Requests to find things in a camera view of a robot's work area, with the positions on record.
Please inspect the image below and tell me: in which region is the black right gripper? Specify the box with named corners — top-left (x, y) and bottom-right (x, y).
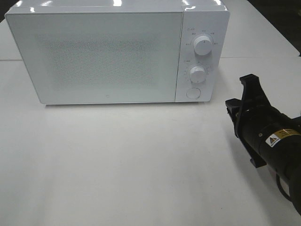
top-left (225, 74), bottom-right (280, 168)

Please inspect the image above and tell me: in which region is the round white door-release button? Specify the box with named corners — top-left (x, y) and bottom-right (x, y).
top-left (186, 88), bottom-right (201, 99)

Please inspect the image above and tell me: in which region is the white microwave door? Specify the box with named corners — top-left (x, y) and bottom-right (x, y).
top-left (7, 13), bottom-right (182, 104)

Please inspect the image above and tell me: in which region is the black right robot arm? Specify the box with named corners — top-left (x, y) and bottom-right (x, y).
top-left (225, 74), bottom-right (301, 212)

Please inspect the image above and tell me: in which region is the lower white timer knob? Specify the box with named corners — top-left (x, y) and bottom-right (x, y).
top-left (189, 66), bottom-right (206, 83)

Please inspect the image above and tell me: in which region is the upper white power knob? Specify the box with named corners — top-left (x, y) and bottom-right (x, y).
top-left (192, 34), bottom-right (213, 56)

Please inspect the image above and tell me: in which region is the white microwave oven body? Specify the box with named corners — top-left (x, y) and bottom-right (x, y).
top-left (5, 0), bottom-right (230, 104)

